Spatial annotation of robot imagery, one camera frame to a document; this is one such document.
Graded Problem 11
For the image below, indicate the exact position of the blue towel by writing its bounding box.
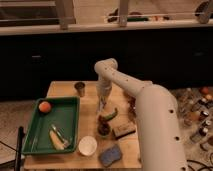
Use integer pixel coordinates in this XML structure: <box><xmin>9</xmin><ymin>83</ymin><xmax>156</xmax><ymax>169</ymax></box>
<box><xmin>99</xmin><ymin>144</ymin><xmax>122</xmax><ymax>167</ymax></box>

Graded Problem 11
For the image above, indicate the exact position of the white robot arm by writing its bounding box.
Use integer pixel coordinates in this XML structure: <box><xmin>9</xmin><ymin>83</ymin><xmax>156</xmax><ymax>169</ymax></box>
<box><xmin>94</xmin><ymin>58</ymin><xmax>188</xmax><ymax>171</ymax></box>

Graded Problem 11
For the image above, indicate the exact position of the brown scrub sponge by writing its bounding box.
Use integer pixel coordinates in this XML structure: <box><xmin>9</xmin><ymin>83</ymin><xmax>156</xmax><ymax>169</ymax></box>
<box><xmin>113</xmin><ymin>122</ymin><xmax>136</xmax><ymax>139</ymax></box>

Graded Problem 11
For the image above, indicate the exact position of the white bowl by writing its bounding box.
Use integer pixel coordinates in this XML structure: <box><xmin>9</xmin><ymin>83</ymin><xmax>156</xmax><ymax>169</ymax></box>
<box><xmin>78</xmin><ymin>136</ymin><xmax>97</xmax><ymax>156</ymax></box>

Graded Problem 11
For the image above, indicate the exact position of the green plastic tray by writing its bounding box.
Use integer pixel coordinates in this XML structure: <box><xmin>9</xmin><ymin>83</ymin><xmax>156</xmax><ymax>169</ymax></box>
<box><xmin>22</xmin><ymin>97</ymin><xmax>80</xmax><ymax>155</ymax></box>

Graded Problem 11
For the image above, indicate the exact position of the metal fork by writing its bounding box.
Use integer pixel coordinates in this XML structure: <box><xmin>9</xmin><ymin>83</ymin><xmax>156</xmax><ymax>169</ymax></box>
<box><xmin>51</xmin><ymin>124</ymin><xmax>71</xmax><ymax>148</ymax></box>

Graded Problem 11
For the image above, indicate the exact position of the metal cup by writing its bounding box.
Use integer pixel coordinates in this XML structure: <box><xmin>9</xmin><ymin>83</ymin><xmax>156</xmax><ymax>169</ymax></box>
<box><xmin>74</xmin><ymin>81</ymin><xmax>85</xmax><ymax>97</ymax></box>

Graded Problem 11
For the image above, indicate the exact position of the orange fruit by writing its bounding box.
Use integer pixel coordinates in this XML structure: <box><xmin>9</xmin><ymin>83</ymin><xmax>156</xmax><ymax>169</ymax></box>
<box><xmin>39</xmin><ymin>101</ymin><xmax>51</xmax><ymax>113</ymax></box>

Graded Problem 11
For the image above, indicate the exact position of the black stand pole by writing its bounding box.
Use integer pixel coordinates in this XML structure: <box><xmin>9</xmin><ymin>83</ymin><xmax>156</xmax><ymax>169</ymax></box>
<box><xmin>14</xmin><ymin>126</ymin><xmax>25</xmax><ymax>171</ymax></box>

